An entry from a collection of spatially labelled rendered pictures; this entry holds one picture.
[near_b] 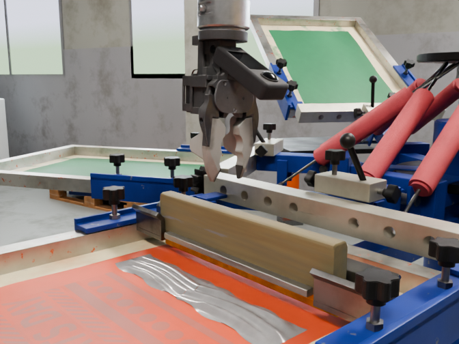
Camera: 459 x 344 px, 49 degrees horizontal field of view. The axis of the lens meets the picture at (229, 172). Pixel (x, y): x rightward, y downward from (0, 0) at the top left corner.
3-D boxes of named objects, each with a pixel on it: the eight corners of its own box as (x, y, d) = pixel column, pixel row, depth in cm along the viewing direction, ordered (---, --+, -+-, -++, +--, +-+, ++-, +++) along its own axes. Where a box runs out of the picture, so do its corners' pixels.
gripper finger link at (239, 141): (233, 168, 81) (225, 112, 78) (258, 174, 76) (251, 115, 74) (218, 174, 79) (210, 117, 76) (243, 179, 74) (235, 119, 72)
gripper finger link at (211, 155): (194, 177, 76) (204, 117, 75) (218, 183, 71) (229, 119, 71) (177, 175, 74) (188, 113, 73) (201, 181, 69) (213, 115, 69)
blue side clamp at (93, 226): (87, 261, 89) (85, 224, 87) (75, 254, 92) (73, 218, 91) (216, 228, 108) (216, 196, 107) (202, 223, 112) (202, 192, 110)
